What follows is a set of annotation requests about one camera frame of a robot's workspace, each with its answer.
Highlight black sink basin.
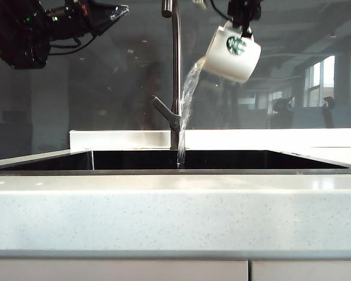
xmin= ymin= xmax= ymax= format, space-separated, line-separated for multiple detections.
xmin=0 ymin=150 xmax=350 ymax=172

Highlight narrow grey cabinet door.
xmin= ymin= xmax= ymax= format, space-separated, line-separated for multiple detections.
xmin=250 ymin=260 xmax=351 ymax=281

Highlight tall steel faucet spout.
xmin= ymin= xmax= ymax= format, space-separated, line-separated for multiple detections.
xmin=161 ymin=0 xmax=187 ymax=150

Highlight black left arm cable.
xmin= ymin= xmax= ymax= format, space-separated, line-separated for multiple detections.
xmin=47 ymin=27 xmax=99 ymax=57

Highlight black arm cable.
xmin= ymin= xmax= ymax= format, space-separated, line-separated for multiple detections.
xmin=208 ymin=0 xmax=229 ymax=19
xmin=47 ymin=27 xmax=99 ymax=57

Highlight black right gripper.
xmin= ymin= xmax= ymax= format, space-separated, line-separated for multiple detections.
xmin=228 ymin=0 xmax=264 ymax=39

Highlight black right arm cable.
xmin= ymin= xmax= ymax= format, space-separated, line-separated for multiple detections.
xmin=208 ymin=0 xmax=229 ymax=19

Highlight wide grey cabinet door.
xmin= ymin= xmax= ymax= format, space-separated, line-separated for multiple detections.
xmin=0 ymin=259 xmax=249 ymax=281

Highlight white Starbucks ceramic mug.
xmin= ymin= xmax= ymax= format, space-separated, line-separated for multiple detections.
xmin=196 ymin=19 xmax=262 ymax=84

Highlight clear water stream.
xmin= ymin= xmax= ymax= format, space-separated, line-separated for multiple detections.
xmin=176 ymin=57 xmax=208 ymax=169

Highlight steel faucet lever handle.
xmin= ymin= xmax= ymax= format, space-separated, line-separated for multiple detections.
xmin=151 ymin=95 xmax=183 ymax=132

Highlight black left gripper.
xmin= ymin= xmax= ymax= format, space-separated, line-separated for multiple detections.
xmin=72 ymin=0 xmax=130 ymax=36

